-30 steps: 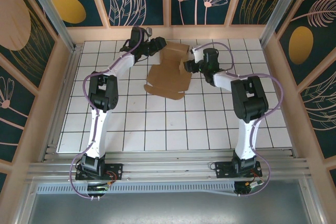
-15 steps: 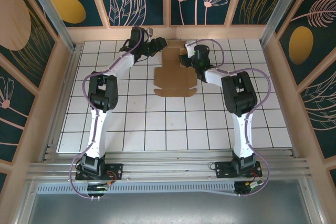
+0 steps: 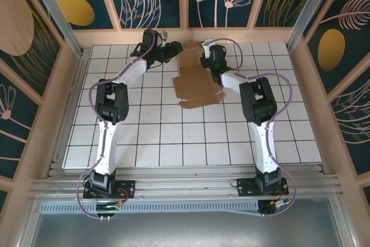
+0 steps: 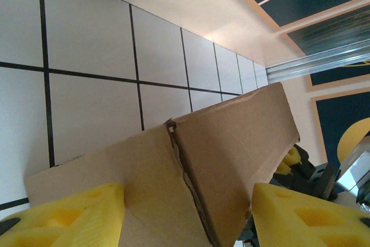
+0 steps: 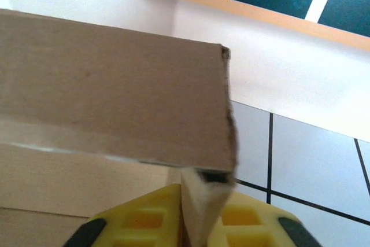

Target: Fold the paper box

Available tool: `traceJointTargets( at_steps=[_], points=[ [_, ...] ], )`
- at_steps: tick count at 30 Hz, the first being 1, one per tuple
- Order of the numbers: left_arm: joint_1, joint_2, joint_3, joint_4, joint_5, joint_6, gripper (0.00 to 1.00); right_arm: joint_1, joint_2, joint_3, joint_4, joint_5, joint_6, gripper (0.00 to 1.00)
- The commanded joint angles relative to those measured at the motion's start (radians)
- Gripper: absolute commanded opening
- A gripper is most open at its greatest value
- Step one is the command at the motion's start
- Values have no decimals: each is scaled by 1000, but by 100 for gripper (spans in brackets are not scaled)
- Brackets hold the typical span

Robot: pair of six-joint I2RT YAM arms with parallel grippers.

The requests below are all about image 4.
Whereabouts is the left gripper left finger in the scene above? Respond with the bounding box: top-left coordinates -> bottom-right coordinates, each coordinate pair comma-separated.
0,182 -> 125,247

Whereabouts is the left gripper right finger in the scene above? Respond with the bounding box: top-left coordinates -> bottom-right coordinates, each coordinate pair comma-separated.
251,182 -> 370,247

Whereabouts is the brown cardboard box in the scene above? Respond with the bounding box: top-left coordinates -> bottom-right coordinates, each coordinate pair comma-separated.
24,82 -> 301,247

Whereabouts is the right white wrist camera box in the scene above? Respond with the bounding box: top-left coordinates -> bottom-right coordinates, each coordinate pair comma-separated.
336,134 -> 370,201

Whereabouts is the right aluminium frame post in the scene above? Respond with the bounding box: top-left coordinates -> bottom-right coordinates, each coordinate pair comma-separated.
265,40 -> 370,83

